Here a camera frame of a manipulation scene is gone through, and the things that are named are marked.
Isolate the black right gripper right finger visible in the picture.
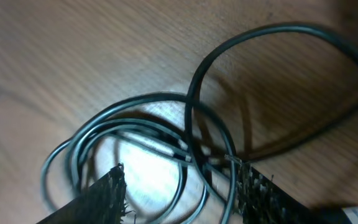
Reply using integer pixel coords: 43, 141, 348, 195
236, 160, 326, 224

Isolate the black USB cable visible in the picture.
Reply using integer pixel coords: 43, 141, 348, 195
40, 21, 358, 224

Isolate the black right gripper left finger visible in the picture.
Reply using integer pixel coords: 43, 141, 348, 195
39, 164, 127, 224

